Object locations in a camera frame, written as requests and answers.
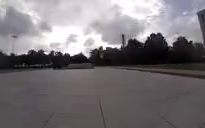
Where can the row of dark trees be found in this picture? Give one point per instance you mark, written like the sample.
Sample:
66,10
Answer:
153,50

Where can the tall chimney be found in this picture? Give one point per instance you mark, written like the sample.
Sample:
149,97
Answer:
123,40

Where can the low pale fence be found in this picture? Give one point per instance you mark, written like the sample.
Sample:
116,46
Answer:
31,66

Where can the grass strip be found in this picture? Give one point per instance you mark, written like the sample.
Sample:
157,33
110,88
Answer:
176,66

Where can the floodlight mast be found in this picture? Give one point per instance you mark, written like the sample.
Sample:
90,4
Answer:
13,43

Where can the grey concrete slab pavement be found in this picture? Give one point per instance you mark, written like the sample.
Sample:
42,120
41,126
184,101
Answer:
100,86

